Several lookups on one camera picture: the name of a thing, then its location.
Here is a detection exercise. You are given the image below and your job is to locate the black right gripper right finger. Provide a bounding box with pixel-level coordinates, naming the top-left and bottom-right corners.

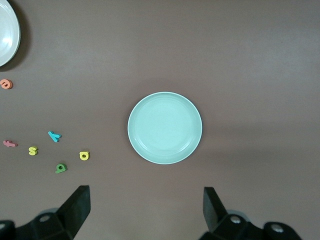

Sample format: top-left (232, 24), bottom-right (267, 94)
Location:
top-left (199, 186), bottom-right (304, 240)

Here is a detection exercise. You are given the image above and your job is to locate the orange foam letter e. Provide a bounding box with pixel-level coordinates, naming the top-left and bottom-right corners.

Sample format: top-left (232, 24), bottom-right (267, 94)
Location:
top-left (0, 78), bottom-right (14, 90)

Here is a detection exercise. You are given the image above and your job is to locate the green foam letter a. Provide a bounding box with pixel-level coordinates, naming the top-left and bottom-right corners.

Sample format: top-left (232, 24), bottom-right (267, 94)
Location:
top-left (54, 163), bottom-right (68, 174)

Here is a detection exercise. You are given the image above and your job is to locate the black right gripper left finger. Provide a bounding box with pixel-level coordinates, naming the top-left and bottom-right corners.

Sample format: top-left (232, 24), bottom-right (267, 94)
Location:
top-left (0, 185), bottom-right (91, 240)

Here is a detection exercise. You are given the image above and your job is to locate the beige plate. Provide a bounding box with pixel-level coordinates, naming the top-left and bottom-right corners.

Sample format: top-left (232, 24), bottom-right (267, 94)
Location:
top-left (0, 0), bottom-right (21, 68)

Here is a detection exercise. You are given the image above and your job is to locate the green plate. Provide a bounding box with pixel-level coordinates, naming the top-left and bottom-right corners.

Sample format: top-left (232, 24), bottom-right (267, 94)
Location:
top-left (127, 91), bottom-right (203, 166)

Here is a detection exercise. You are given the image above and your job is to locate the teal foam letter y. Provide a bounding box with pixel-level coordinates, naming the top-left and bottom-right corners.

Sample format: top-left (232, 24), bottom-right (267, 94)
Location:
top-left (47, 130), bottom-right (62, 143)

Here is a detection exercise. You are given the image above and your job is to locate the brown table cover sheet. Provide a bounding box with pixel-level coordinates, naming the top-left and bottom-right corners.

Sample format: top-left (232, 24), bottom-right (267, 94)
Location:
top-left (0, 0), bottom-right (320, 240)

